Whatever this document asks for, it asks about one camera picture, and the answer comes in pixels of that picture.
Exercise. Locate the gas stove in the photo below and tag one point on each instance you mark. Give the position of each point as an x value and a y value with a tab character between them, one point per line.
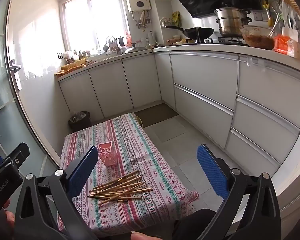
215	41

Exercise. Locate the person's leg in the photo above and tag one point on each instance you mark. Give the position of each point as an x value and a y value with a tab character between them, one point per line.
195	225

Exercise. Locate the white kitchen base cabinets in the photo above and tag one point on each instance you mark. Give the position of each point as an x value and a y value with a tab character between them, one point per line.
202	80

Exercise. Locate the steel pot lid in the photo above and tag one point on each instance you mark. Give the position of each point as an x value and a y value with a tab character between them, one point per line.
135	49

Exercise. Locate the bundle of wooden chopsticks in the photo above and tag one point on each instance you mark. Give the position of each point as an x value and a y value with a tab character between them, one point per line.
120	188

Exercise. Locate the yellow green hanging cloth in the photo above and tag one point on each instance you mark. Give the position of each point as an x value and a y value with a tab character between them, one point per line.
176	18

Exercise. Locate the pink perforated utensil holder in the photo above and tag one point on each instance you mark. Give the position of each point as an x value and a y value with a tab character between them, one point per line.
107	155

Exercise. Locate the person's left hand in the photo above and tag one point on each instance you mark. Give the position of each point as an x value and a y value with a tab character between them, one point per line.
8	217

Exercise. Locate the black wok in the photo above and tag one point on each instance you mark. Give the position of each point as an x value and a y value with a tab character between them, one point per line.
197	32

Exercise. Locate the kitchen window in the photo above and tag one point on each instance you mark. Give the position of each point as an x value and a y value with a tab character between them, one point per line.
95	17

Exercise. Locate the person's right hand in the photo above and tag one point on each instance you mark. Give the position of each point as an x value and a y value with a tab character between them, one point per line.
140	236

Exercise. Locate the steel steamer pot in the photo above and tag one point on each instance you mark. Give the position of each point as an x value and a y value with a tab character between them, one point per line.
230	20

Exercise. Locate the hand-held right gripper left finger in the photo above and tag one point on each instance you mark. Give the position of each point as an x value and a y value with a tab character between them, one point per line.
82	170

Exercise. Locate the glass mixing bowl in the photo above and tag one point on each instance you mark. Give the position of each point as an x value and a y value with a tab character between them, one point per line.
256	40

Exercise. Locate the basket of small bottles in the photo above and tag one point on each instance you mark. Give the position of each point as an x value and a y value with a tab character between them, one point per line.
112	43

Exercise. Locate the dark knife block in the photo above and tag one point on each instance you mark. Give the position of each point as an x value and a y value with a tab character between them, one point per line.
121	42

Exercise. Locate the dark trash bin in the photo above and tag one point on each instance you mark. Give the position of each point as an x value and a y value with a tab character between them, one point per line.
80	123

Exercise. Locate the wall corner rack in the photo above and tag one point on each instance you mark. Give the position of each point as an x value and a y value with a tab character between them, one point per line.
165	23

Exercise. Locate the clear plastic bottle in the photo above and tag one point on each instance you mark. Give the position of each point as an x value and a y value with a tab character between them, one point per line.
151	38

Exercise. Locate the orange box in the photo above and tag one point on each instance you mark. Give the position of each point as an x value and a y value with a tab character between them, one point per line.
282	43

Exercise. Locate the striped patterned tablecloth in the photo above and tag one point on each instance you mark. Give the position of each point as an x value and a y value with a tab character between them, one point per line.
145	155

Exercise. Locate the brown floor mat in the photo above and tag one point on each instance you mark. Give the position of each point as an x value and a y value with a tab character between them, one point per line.
156	115

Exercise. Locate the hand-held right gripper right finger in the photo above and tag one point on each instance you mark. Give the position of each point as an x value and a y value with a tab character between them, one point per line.
211	172

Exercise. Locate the wall power outlet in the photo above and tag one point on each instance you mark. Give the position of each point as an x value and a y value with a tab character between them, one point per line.
257	15

